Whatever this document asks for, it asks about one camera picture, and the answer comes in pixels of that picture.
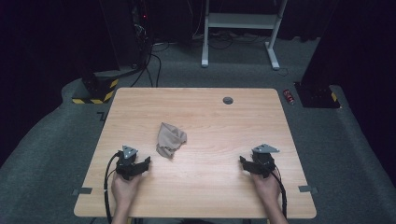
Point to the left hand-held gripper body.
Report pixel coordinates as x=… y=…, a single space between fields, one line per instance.
x=126 y=165

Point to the red can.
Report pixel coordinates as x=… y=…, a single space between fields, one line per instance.
x=288 y=96

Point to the black base with hazard stripes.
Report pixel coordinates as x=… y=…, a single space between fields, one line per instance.
x=98 y=88

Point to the person's right hand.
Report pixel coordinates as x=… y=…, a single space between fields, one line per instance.
x=266 y=189

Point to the beige cloth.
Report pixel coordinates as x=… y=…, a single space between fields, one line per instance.
x=169 y=140

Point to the grey tape strip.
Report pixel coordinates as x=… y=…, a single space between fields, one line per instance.
x=82 y=191
x=307 y=189

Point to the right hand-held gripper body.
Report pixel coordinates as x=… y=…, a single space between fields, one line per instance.
x=264 y=161

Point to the grey round table grommet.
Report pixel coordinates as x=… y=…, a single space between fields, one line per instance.
x=228 y=100

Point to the white metal stand frame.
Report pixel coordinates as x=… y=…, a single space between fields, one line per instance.
x=239 y=21

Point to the person's left hand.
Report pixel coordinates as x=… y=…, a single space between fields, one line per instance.
x=124 y=189

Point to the dark equipment rack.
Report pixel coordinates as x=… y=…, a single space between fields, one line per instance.
x=141 y=28

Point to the black square stand base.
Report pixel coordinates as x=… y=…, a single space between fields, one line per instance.
x=316 y=96

